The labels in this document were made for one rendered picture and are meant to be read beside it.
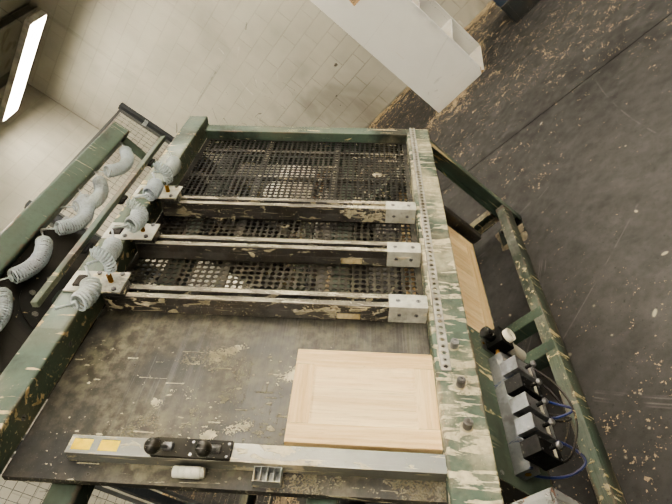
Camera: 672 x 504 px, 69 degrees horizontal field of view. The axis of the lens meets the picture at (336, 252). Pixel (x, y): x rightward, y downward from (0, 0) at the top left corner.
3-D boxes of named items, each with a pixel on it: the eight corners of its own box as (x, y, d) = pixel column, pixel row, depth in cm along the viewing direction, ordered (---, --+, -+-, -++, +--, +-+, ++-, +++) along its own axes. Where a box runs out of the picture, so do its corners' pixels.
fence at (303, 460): (445, 482, 121) (447, 473, 118) (69, 460, 126) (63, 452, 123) (443, 462, 125) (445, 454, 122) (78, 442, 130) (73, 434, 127)
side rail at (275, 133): (405, 153, 271) (407, 135, 265) (208, 148, 277) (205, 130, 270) (404, 147, 278) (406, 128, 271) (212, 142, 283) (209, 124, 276)
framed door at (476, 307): (501, 375, 210) (505, 372, 209) (407, 313, 191) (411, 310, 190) (469, 246, 281) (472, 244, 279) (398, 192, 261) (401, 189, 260)
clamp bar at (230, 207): (415, 226, 206) (420, 176, 191) (137, 217, 212) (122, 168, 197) (413, 213, 214) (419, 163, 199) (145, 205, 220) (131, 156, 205)
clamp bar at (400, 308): (426, 328, 161) (435, 272, 146) (73, 313, 167) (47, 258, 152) (424, 306, 169) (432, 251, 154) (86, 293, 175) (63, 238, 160)
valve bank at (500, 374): (609, 492, 119) (546, 455, 111) (558, 511, 127) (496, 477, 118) (551, 337, 158) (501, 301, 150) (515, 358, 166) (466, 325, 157)
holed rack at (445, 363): (451, 371, 141) (451, 370, 141) (441, 370, 141) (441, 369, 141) (414, 128, 271) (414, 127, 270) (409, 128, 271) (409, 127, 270)
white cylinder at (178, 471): (172, 480, 122) (204, 482, 121) (170, 474, 120) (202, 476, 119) (176, 468, 124) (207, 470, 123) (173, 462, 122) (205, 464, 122)
